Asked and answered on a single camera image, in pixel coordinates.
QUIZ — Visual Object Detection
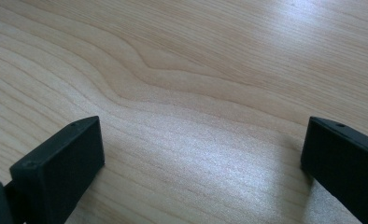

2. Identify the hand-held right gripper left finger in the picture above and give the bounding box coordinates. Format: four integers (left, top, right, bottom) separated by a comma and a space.
9, 115, 106, 224

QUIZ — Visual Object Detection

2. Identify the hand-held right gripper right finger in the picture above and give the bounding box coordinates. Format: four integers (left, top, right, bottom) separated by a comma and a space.
300, 116, 368, 224

